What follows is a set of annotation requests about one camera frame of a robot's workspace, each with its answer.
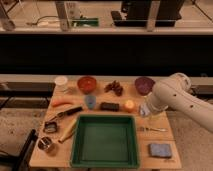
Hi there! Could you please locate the black handled knife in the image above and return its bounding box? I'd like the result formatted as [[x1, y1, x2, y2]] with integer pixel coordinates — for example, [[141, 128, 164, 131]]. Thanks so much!
[[49, 106, 83, 122]]

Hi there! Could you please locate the green plastic tray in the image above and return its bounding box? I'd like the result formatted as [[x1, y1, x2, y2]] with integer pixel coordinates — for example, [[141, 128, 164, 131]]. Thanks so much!
[[70, 115, 140, 169]]

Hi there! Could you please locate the white paper cup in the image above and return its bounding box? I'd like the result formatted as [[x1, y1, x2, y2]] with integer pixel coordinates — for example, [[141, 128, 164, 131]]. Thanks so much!
[[54, 76, 68, 90]]

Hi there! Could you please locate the black chair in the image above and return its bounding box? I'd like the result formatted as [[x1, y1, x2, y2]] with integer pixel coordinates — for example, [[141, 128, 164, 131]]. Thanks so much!
[[12, 129, 37, 171]]

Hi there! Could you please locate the small metal cup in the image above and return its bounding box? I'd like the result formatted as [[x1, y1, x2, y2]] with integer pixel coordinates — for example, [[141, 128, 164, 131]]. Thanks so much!
[[38, 137, 54, 153]]

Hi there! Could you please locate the orange carrot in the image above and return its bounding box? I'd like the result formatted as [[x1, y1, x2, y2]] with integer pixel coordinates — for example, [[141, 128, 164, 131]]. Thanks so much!
[[51, 100, 73, 107]]

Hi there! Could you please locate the purple bowl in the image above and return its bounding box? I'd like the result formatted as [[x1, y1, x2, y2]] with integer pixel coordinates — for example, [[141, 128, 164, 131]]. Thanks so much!
[[135, 77, 155, 96]]

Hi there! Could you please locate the yellow apple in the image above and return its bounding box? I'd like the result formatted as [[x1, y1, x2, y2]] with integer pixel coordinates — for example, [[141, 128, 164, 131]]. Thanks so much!
[[124, 100, 136, 113]]

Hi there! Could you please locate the yellow banana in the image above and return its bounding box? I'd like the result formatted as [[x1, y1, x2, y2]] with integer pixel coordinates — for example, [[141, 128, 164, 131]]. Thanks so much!
[[58, 118, 77, 143]]

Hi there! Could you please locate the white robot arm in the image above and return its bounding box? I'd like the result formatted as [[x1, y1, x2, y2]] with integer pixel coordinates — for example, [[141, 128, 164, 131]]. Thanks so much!
[[139, 73, 213, 133]]

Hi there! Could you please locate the blue plastic cup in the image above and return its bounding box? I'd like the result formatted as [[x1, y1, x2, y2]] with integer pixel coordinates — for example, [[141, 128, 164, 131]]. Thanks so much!
[[85, 95, 96, 110]]

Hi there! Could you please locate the blue sponge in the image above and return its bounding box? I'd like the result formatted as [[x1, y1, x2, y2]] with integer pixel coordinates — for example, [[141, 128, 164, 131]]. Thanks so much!
[[148, 143, 172, 158]]

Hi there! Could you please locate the black metal clip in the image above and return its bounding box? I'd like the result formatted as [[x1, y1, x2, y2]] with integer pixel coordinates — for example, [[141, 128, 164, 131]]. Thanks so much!
[[44, 122, 58, 133]]

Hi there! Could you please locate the silver fork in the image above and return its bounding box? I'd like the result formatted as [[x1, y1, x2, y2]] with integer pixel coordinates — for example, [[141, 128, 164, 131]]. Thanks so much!
[[138, 127, 167, 132]]

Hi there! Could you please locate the red bowl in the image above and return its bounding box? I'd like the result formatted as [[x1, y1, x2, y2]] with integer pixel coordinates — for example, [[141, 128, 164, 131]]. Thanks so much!
[[77, 76, 97, 94]]

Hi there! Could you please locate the black eraser block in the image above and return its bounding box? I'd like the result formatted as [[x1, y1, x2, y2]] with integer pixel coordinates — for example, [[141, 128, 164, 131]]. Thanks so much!
[[100, 102, 119, 111]]

